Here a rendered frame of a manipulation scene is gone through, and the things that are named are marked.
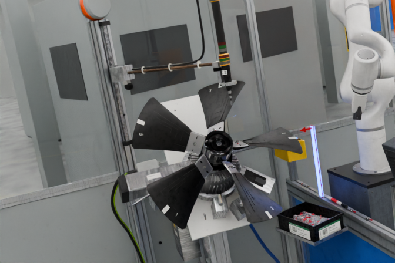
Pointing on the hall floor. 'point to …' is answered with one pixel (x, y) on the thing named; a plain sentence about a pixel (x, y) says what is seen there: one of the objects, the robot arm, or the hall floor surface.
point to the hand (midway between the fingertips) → (357, 114)
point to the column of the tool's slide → (143, 236)
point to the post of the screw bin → (304, 252)
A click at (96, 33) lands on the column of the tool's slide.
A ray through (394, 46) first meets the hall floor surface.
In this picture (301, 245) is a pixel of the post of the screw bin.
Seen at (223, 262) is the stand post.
